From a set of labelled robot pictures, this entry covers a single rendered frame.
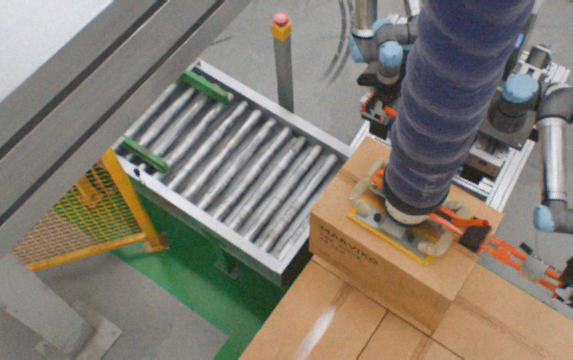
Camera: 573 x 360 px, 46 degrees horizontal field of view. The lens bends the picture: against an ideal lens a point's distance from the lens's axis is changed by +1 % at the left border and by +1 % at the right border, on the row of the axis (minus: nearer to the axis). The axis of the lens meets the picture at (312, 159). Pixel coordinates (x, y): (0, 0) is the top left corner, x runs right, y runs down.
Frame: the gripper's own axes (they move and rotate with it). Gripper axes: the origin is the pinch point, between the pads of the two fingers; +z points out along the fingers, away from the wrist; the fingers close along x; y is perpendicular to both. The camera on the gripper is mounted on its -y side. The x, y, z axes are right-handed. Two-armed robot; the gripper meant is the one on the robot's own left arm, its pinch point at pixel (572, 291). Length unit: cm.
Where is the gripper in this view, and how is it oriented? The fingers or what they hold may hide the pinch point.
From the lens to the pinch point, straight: 237.5
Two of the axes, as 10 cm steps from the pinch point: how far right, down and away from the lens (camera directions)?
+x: -5.7, 7.3, -3.9
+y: -8.2, -5.0, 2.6
